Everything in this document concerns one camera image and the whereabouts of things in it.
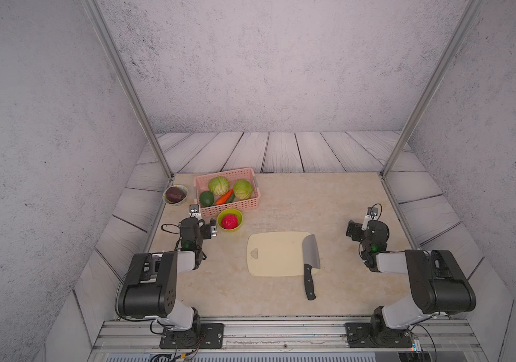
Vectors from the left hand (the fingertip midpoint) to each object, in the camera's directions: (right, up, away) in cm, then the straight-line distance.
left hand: (203, 218), depth 94 cm
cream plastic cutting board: (+30, -14, -3) cm, 33 cm away
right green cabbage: (+15, +12, +10) cm, 22 cm away
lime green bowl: (+10, +2, +7) cm, 13 cm away
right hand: (+67, -1, -1) cm, 67 cm away
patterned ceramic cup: (-13, +12, +14) cm, 22 cm away
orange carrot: (+6, +8, +14) cm, 17 cm away
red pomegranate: (+11, -2, +2) cm, 11 cm away
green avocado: (-1, +8, +11) cm, 14 cm away
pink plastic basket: (-6, +15, +19) cm, 25 cm away
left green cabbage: (+4, +14, +13) cm, 19 cm away
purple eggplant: (-16, +10, +10) cm, 21 cm away
